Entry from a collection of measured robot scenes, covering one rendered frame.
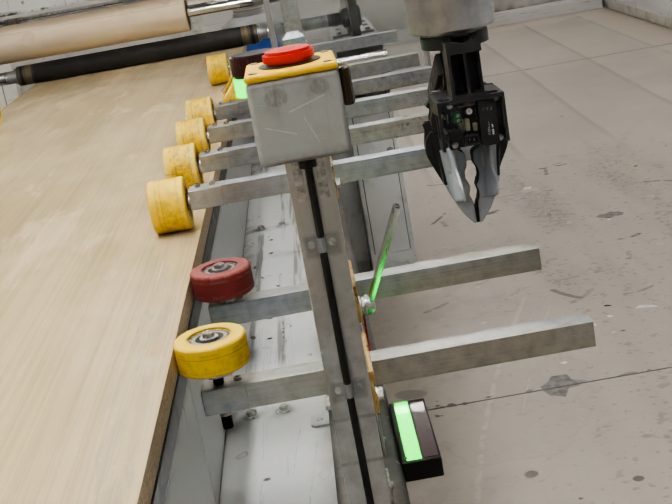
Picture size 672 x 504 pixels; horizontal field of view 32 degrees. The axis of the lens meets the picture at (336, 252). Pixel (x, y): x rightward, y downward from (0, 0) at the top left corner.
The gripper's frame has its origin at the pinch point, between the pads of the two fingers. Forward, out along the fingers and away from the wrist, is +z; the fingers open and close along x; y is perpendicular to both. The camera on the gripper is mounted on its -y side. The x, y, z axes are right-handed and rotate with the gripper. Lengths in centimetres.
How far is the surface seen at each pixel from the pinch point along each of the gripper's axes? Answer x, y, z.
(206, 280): -32.5, -16.7, 7.6
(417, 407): -9.2, -11.3, 27.7
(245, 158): -27, -69, 4
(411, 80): 8, -118, 4
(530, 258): 8.9, -17.9, 13.1
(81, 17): -80, -274, -11
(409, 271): -6.8, -18.3, 11.9
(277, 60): -18.7, 36.8, -24.7
